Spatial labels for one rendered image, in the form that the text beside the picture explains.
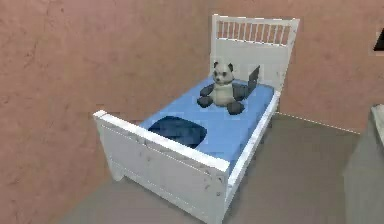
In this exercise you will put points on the dark blue pillow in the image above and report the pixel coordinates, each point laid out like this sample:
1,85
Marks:
181,131

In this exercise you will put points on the black and white panda toy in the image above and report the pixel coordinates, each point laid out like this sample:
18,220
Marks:
222,90

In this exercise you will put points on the white bed with blue mattress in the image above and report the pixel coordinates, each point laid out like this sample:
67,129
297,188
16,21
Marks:
173,166

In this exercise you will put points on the grey laptop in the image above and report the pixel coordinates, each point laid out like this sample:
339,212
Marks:
253,80

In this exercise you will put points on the dark framed picture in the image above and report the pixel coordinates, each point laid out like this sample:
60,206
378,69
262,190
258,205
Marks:
380,42

